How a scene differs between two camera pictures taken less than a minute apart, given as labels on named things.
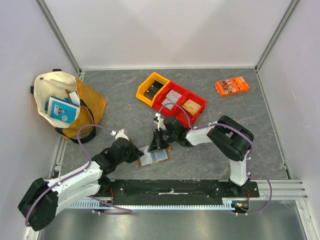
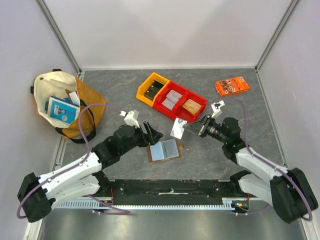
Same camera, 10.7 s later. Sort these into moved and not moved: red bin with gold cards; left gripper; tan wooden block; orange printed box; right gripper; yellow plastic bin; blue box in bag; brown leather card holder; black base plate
Moved: brown leather card holder; left gripper; right gripper
Not moved: red bin with gold cards; yellow plastic bin; blue box in bag; orange printed box; black base plate; tan wooden block
